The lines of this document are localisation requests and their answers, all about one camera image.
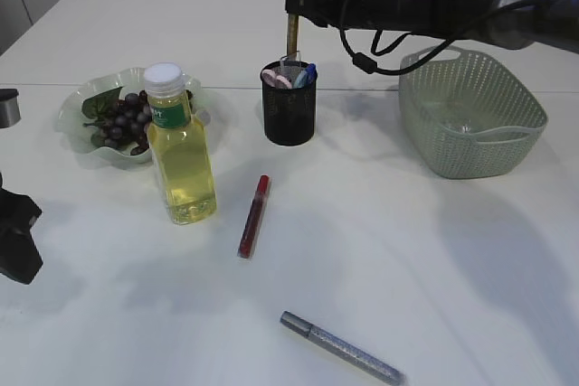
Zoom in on purple artificial grape bunch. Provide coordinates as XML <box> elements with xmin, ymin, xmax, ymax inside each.
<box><xmin>81</xmin><ymin>87</ymin><xmax>191</xmax><ymax>155</ymax></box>

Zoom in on blue handled scissors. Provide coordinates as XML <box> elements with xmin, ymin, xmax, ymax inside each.
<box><xmin>293</xmin><ymin>63</ymin><xmax>317</xmax><ymax>89</ymax></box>

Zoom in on clear plastic ruler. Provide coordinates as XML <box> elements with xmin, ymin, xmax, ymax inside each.
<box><xmin>280</xmin><ymin>51</ymin><xmax>302</xmax><ymax>75</ymax></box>

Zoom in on yellow tea bottle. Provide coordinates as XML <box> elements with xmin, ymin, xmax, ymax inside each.
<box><xmin>143</xmin><ymin>62</ymin><xmax>216</xmax><ymax>225</ymax></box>

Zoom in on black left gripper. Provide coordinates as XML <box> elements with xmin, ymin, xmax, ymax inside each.
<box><xmin>0</xmin><ymin>187</ymin><xmax>43</xmax><ymax>285</ymax></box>

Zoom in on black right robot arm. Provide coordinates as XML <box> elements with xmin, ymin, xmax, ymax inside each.
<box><xmin>285</xmin><ymin>0</ymin><xmax>578</xmax><ymax>56</ymax></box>

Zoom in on black cable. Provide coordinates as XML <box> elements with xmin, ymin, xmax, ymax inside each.
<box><xmin>337</xmin><ymin>0</ymin><xmax>503</xmax><ymax>76</ymax></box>

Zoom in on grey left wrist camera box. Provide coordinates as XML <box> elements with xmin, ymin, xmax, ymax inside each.
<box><xmin>0</xmin><ymin>89</ymin><xmax>21</xmax><ymax>128</ymax></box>

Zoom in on black mesh pen holder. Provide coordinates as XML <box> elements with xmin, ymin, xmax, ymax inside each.
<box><xmin>260</xmin><ymin>61</ymin><xmax>318</xmax><ymax>146</ymax></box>

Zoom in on pink handled scissors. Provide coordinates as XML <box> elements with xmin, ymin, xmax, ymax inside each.
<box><xmin>261</xmin><ymin>69</ymin><xmax>293</xmax><ymax>89</ymax></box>

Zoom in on red glitter pen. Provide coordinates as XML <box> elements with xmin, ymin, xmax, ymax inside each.
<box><xmin>238</xmin><ymin>174</ymin><xmax>271</xmax><ymax>259</ymax></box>

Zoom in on light green wavy plate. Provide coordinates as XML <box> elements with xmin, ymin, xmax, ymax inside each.
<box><xmin>57</xmin><ymin>68</ymin><xmax>202</xmax><ymax>165</ymax></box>

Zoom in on clear plastic sheet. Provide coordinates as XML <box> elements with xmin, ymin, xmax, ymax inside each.
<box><xmin>441</xmin><ymin>117</ymin><xmax>473</xmax><ymax>135</ymax></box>

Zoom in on green woven plastic basket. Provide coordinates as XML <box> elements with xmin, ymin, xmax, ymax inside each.
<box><xmin>399</xmin><ymin>46</ymin><xmax>548</xmax><ymax>179</ymax></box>

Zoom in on silver glitter pen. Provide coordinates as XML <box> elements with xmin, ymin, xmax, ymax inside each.
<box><xmin>280</xmin><ymin>311</ymin><xmax>406</xmax><ymax>385</ymax></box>

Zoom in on gold glitter pen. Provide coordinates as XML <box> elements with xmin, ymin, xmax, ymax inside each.
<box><xmin>283</xmin><ymin>0</ymin><xmax>303</xmax><ymax>60</ymax></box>

